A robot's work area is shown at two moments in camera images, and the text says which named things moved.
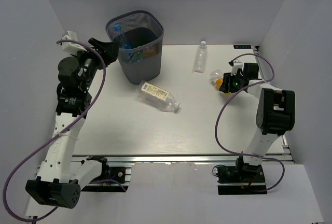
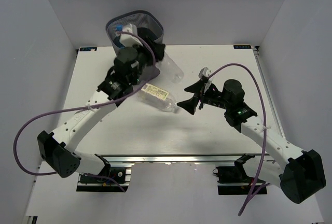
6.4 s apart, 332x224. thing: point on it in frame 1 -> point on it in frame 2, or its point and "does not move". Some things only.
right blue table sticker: x=242 y=46 does not move
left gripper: x=109 y=51 -> x=158 y=47
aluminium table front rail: x=184 y=159 does not move
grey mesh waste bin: x=139 y=34 does not move
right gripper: x=227 y=78 -> x=199 y=88
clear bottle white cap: x=200 y=61 -> x=169 y=70
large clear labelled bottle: x=156 y=96 does not move
